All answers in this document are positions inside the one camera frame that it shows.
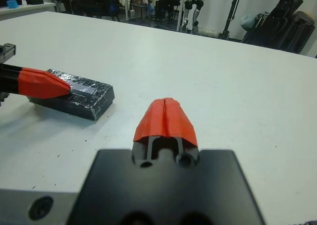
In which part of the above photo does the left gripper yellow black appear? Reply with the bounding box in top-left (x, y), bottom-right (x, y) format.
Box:
top-left (0, 43), bottom-right (71, 100)

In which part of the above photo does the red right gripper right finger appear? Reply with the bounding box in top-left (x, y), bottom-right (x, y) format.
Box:
top-left (165, 97), bottom-right (199, 167)

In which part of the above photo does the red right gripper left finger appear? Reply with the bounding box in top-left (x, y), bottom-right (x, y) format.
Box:
top-left (132, 99), bottom-right (165, 162)

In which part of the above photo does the black scuffed box lid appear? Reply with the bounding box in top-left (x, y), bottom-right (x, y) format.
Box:
top-left (27, 68), bottom-right (115, 121)

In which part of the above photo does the white desk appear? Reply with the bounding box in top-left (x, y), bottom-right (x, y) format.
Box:
top-left (0, 0), bottom-right (57, 21)

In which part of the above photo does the silver humanoid robot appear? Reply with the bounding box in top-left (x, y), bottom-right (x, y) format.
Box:
top-left (183, 0), bottom-right (205, 34)

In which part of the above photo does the blue office chair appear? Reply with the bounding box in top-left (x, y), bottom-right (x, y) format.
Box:
top-left (107, 0), bottom-right (129, 21)

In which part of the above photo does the teal bag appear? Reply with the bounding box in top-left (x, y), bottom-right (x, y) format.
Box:
top-left (239, 13), bottom-right (257, 32)

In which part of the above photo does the black light stand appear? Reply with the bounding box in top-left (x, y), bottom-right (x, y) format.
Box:
top-left (219, 0), bottom-right (242, 40)

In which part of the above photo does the large black bag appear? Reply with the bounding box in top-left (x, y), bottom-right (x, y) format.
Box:
top-left (241, 0), bottom-right (317, 55)

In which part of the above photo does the tan round object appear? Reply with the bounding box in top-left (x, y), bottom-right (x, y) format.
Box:
top-left (293, 10), bottom-right (317, 30)

